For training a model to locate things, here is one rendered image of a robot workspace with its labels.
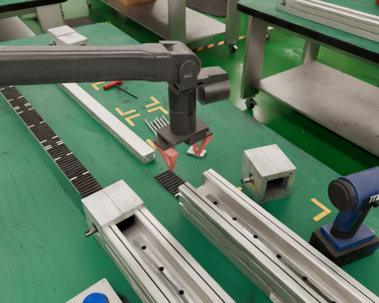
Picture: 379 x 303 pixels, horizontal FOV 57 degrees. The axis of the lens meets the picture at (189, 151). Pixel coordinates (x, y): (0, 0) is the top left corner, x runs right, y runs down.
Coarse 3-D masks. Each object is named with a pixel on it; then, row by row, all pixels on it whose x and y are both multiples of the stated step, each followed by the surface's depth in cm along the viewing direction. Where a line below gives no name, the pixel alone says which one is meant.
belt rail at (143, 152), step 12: (60, 84) 131; (72, 84) 127; (72, 96) 124; (84, 96) 120; (84, 108) 118; (96, 108) 114; (96, 120) 113; (108, 120) 108; (120, 132) 103; (132, 132) 103; (132, 144) 99; (144, 144) 99; (144, 156) 95
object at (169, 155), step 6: (156, 138) 76; (162, 138) 76; (156, 144) 75; (162, 144) 75; (162, 150) 74; (168, 150) 74; (174, 150) 74; (168, 156) 73; (174, 156) 74; (168, 162) 79; (174, 162) 76
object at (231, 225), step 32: (192, 192) 76; (224, 192) 77; (224, 224) 69; (256, 224) 72; (256, 256) 63; (288, 256) 68; (320, 256) 63; (288, 288) 59; (320, 288) 61; (352, 288) 58
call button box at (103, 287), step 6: (102, 282) 62; (90, 288) 61; (96, 288) 61; (102, 288) 61; (108, 288) 61; (84, 294) 60; (108, 294) 60; (114, 294) 60; (72, 300) 59; (78, 300) 59; (108, 300) 59; (114, 300) 59; (120, 300) 60; (126, 300) 63
